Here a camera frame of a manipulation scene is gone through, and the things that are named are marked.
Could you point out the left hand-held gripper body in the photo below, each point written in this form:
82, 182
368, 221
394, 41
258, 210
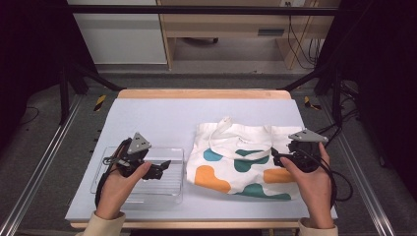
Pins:
138, 144

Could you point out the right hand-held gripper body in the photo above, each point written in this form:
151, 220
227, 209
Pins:
306, 149

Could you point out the white patterned tote bag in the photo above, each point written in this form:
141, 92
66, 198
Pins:
242, 164

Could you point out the person's left hand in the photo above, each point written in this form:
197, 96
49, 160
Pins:
118, 190

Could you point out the person's right hand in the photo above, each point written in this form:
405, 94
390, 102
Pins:
313, 190

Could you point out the clear plastic tray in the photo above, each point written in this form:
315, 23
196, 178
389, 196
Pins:
164, 187

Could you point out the pale blue table mat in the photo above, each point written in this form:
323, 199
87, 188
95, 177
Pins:
183, 124

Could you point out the yellow black tape marker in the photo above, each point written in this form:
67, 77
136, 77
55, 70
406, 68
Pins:
100, 102
309, 103

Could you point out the wooden table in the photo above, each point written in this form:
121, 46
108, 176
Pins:
203, 93

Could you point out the white cabinet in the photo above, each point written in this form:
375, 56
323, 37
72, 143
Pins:
121, 39

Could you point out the dark curtain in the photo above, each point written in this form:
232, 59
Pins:
29, 49
380, 65

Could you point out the light wooden desk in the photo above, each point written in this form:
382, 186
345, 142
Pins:
229, 24

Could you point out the black metal frame stand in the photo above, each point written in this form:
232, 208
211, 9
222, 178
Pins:
336, 98
65, 91

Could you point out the aluminium floor rail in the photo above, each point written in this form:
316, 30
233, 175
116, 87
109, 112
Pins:
39, 167
360, 177

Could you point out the black horizontal frame bar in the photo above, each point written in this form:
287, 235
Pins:
196, 10

